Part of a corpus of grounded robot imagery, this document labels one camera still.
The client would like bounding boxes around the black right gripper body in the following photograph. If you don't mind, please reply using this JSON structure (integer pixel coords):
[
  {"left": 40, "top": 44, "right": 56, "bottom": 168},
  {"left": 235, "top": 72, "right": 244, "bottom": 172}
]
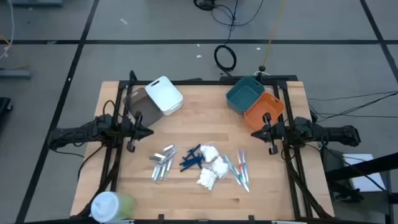
[{"left": 263, "top": 113, "right": 285, "bottom": 156}]

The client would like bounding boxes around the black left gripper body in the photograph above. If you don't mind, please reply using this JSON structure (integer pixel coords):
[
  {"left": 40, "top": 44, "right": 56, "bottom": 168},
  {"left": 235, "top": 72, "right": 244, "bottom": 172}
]
[{"left": 121, "top": 111, "right": 145, "bottom": 153}]

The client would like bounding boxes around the red toothbrush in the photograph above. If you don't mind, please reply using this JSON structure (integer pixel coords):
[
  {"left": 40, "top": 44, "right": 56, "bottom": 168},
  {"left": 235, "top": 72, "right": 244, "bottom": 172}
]
[{"left": 236, "top": 149, "right": 245, "bottom": 175}]

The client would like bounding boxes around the blue toothbrush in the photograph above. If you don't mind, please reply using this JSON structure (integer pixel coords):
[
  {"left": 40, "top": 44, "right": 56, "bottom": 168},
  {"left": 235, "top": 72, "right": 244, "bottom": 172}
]
[{"left": 241, "top": 149, "right": 250, "bottom": 184}]

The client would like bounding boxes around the dark blue disposable razor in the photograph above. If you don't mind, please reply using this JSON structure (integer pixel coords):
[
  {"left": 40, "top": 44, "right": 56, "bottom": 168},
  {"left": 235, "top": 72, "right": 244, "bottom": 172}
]
[
  {"left": 180, "top": 161, "right": 203, "bottom": 173},
  {"left": 179, "top": 157, "right": 205, "bottom": 166},
  {"left": 194, "top": 152, "right": 205, "bottom": 169},
  {"left": 187, "top": 143, "right": 202, "bottom": 157}
]

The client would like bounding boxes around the white cotton pack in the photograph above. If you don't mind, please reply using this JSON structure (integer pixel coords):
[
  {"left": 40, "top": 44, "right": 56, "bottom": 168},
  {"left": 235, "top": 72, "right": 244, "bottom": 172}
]
[
  {"left": 200, "top": 144, "right": 220, "bottom": 163},
  {"left": 197, "top": 167, "right": 218, "bottom": 191},
  {"left": 211, "top": 156, "right": 231, "bottom": 179}
]

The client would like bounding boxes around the orange plastic bin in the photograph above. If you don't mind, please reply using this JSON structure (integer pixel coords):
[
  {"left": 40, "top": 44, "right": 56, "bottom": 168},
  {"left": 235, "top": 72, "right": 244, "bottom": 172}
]
[{"left": 244, "top": 91, "right": 285, "bottom": 131}]

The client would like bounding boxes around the grey-brown plastic bin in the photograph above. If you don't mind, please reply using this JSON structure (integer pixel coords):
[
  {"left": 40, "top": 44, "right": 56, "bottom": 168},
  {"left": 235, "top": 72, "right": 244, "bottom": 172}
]
[{"left": 124, "top": 87, "right": 164, "bottom": 128}]

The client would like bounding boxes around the white plastic bin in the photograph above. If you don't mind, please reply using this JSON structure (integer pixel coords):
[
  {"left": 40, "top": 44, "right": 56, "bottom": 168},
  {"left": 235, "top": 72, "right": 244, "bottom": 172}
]
[{"left": 144, "top": 75, "right": 184, "bottom": 116}]

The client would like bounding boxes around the teal plastic bin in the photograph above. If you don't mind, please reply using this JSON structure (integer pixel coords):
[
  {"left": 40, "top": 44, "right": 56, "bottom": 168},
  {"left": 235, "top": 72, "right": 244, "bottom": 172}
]
[{"left": 226, "top": 76, "right": 266, "bottom": 114}]

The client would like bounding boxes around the clear cup with lid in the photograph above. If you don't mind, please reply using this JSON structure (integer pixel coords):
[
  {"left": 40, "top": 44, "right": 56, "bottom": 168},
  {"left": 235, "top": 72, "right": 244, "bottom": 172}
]
[{"left": 90, "top": 191, "right": 136, "bottom": 223}]

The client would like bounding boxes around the white box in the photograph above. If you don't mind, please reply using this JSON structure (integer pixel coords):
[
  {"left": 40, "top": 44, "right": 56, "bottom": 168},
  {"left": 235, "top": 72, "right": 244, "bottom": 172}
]
[{"left": 341, "top": 153, "right": 386, "bottom": 192}]

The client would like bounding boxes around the black equipment stand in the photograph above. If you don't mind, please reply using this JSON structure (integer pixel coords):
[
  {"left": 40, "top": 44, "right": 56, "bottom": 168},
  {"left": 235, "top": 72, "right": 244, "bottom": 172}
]
[{"left": 323, "top": 152, "right": 398, "bottom": 224}]

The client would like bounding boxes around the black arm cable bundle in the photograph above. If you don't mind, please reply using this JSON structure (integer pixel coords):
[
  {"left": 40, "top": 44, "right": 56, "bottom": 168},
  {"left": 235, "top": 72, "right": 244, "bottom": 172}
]
[
  {"left": 74, "top": 161, "right": 121, "bottom": 218},
  {"left": 281, "top": 149, "right": 330, "bottom": 218}
]

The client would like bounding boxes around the black aluminium table frame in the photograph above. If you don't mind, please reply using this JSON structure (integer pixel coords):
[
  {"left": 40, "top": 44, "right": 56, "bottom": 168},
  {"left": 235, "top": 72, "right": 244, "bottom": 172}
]
[{"left": 102, "top": 70, "right": 315, "bottom": 224}]

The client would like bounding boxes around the black floor cable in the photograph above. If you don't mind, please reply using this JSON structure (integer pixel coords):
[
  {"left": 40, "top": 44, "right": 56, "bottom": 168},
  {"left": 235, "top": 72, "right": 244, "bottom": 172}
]
[{"left": 307, "top": 90, "right": 398, "bottom": 123}]

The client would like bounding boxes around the black hanging cable with coil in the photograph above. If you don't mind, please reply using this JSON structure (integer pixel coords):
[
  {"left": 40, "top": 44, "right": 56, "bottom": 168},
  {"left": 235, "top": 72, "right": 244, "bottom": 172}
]
[{"left": 213, "top": 0, "right": 240, "bottom": 77}]

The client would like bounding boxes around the yellow hanging cable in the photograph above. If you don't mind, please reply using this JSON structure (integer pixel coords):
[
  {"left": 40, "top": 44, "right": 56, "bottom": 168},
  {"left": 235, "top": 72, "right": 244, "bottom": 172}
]
[{"left": 262, "top": 0, "right": 287, "bottom": 68}]

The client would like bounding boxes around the white floor cable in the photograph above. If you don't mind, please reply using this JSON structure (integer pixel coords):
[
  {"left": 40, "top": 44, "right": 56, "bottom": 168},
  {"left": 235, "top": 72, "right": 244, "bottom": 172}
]
[{"left": 0, "top": 0, "right": 16, "bottom": 62}]

